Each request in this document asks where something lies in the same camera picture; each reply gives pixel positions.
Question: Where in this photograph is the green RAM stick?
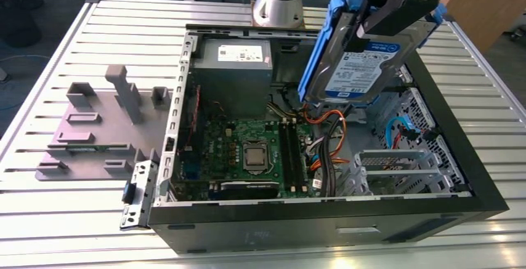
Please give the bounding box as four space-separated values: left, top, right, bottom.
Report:
48 143 133 154

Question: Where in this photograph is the black case fan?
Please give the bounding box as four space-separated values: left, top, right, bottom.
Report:
179 82 203 159

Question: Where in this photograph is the hinged silver slot bracket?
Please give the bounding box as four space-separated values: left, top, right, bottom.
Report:
118 159 161 231

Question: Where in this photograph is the black open PC case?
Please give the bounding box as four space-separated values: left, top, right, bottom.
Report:
145 22 510 255

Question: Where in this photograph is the green motherboard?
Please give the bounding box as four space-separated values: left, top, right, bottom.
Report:
169 118 329 201

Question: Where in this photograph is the grey parts rack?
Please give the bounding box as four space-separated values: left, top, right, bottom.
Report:
34 65 173 181

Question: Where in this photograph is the grey power supply box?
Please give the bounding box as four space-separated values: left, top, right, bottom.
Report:
191 38 275 121

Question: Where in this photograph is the black RAM slot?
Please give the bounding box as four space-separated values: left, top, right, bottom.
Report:
279 117 297 193
289 117 308 193

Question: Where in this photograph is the black graphics card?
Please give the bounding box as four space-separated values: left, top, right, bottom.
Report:
207 180 280 201

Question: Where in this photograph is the hard disk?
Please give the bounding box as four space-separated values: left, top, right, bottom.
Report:
296 0 448 110

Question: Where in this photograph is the wooden cabinet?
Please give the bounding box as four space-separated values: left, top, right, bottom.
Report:
427 0 526 55

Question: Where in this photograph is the red twisted fan wire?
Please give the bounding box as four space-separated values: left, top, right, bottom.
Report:
184 83 203 151

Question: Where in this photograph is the orange yellow wire bundle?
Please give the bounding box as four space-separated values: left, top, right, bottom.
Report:
303 102 349 171

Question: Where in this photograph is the silver disk bay cage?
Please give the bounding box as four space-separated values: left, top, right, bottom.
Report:
351 148 458 196

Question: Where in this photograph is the blue expansion slot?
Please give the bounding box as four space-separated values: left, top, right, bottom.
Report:
183 160 200 181

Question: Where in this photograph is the silver CPU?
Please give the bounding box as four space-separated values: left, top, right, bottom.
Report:
244 147 268 166

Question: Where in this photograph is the thick black wire bundle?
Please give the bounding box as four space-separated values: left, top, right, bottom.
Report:
317 104 357 198

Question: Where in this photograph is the blue data wire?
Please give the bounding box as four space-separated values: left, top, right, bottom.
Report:
384 115 417 150

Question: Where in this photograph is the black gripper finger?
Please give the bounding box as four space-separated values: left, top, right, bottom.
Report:
343 0 389 54
355 0 443 39

